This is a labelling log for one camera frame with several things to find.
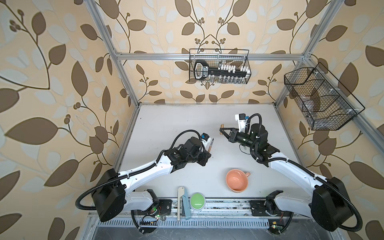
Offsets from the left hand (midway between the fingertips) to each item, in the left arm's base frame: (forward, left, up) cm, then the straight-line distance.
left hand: (212, 154), depth 77 cm
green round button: (-20, +7, -14) cm, 25 cm away
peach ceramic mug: (-8, -15, -14) cm, 22 cm away
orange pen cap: (+11, -5, +10) cm, 16 cm away
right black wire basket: (+19, -55, +20) cm, 61 cm away
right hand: (+9, -4, +9) cm, 13 cm away
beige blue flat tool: (-16, +15, -13) cm, 25 cm away
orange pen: (+3, +1, +2) cm, 4 cm away
